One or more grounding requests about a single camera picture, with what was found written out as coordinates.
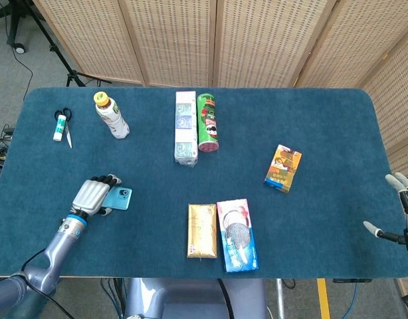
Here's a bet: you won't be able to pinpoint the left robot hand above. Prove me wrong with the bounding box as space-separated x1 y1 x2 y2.
70 173 122 219

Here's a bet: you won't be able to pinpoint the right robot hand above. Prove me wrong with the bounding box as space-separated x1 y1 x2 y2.
362 171 408 255

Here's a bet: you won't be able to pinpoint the light blue smartphone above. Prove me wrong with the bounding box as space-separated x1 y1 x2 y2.
101 186 133 211

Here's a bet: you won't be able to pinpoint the white green glue stick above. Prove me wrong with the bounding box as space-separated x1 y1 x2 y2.
52 114 66 142

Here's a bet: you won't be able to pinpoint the blue table cloth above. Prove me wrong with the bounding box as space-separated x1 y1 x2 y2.
0 86 408 279

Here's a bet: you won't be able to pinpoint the plastic tea drink bottle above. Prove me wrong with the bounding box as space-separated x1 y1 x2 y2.
92 91 130 140

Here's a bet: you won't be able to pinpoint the gold wrapped tissue pack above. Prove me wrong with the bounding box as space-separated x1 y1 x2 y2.
186 203 219 259

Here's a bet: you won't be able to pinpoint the white tissue pack stack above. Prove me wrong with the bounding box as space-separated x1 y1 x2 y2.
173 90 199 167

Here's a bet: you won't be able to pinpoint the yellow blue snack box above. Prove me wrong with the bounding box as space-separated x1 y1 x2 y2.
263 144 303 194

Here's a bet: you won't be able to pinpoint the green Pringles can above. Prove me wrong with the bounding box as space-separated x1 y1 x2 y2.
196 92 221 154

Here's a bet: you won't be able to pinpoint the grey robot torso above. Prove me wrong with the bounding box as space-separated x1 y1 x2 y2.
124 277 270 319

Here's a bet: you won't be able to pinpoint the blue pink Oreo box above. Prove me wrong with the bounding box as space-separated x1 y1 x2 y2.
216 198 260 274

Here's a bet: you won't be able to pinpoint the black tripod stand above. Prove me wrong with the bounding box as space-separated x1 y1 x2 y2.
23 0 112 88

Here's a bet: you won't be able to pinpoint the black wheeled stand base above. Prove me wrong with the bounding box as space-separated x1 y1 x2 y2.
0 0 27 54

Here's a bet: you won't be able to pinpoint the black handled scissors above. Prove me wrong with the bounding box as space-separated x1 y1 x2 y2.
54 107 73 149

